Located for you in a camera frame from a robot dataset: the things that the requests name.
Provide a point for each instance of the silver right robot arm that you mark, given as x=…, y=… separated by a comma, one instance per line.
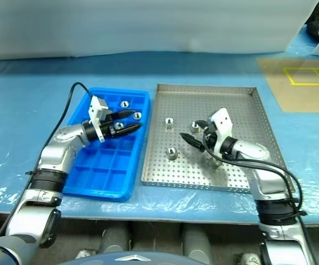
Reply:
x=270, y=182

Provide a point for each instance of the grey rounded cylinder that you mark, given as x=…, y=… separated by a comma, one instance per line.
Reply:
x=196, y=245
x=115, y=238

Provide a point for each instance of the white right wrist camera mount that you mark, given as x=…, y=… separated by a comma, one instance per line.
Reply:
x=222, y=121

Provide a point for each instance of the perforated metal tray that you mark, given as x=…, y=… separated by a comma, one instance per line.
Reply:
x=184, y=105

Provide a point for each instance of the white crumpled wrap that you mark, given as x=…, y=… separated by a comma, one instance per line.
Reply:
x=86, y=252
x=247, y=259

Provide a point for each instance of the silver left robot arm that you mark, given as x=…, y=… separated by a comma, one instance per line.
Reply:
x=57, y=154

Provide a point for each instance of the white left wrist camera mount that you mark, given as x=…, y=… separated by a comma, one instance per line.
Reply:
x=94, y=110

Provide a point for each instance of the metal nut in blue tray top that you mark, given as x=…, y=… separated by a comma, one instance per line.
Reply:
x=124, y=104

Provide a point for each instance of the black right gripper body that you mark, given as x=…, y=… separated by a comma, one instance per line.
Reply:
x=208, y=132

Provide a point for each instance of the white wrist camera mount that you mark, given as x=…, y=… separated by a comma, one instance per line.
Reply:
x=94, y=110
x=222, y=121

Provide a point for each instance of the large white backdrop sheet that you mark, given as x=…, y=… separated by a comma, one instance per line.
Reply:
x=148, y=25

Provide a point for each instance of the grey-blue robot torso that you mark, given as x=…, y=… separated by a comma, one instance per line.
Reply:
x=126, y=258

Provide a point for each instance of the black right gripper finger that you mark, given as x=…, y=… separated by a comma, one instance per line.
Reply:
x=203, y=124
x=192, y=141

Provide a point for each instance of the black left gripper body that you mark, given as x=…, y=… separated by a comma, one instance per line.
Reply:
x=108, y=127

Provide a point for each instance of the brown cardboard sheet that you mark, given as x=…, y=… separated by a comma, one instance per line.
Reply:
x=286, y=96

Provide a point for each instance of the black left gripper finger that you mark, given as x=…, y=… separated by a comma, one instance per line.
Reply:
x=122, y=114
x=127, y=129

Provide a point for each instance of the blue compartment tray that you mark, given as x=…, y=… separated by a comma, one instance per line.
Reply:
x=112, y=165

